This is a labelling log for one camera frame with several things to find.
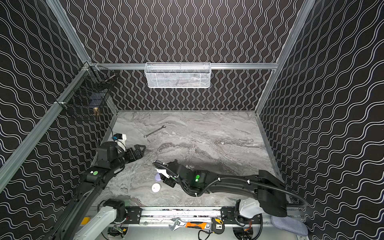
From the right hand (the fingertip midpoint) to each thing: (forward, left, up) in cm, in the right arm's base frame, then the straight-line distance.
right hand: (164, 168), depth 74 cm
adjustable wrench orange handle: (-21, -7, -15) cm, 27 cm away
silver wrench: (+39, +10, -14) cm, 42 cm away
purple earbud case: (+1, +6, -14) cm, 15 cm away
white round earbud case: (-5, +7, -15) cm, 17 cm away
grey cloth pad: (-20, -60, -15) cm, 65 cm away
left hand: (+8, +11, +6) cm, 15 cm away
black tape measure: (-22, -26, -13) cm, 36 cm away
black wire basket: (+47, +53, +14) cm, 72 cm away
